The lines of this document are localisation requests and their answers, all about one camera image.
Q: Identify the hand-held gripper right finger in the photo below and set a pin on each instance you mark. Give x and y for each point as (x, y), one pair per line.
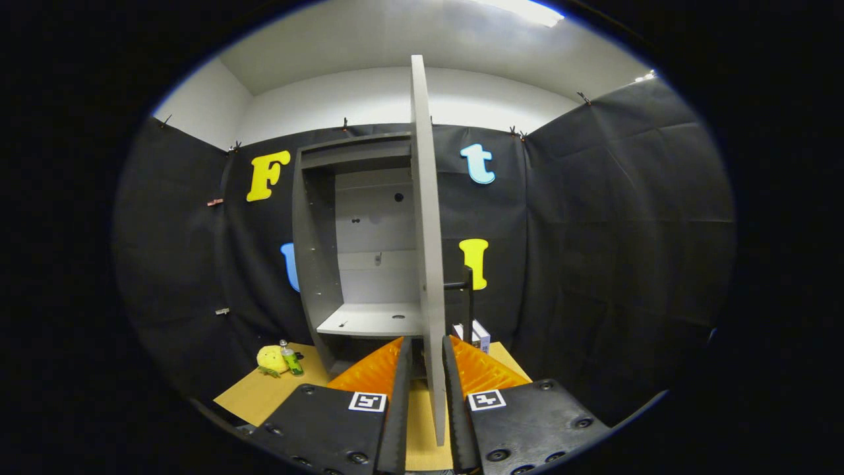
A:
(527, 429)

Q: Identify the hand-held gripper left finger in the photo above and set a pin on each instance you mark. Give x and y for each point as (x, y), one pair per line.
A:
(356, 429)

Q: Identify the grey shoe cabinet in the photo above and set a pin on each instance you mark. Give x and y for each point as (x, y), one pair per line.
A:
(316, 264)

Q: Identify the green bottle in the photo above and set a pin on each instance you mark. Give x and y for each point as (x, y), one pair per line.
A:
(291, 363)

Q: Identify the white purple box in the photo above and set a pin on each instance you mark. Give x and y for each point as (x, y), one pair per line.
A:
(481, 335)

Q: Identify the yellow plush toy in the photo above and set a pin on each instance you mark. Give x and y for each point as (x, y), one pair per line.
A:
(270, 358)

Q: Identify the white brown box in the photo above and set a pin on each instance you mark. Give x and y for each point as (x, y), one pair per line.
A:
(459, 330)

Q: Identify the black backdrop cloth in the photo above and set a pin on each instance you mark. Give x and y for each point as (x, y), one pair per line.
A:
(626, 231)

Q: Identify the small ceiling light panel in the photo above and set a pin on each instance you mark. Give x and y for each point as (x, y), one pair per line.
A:
(646, 76)

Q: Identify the long ceiling light panel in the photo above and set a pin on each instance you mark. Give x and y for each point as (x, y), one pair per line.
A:
(527, 10)

